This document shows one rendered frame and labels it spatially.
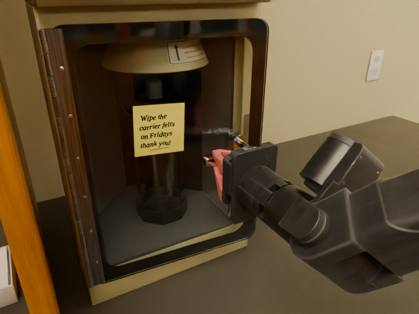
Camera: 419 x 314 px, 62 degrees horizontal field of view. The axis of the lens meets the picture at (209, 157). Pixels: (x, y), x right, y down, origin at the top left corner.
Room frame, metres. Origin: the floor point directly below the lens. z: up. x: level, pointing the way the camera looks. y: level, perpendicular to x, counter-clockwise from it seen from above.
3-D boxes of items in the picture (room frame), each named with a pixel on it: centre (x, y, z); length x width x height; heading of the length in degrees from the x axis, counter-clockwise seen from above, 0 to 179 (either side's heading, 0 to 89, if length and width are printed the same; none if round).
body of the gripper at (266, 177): (0.37, -0.07, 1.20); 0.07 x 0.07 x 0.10; 29
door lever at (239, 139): (0.49, -0.03, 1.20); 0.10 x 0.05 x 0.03; 115
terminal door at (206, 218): (0.49, 0.05, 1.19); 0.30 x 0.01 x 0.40; 115
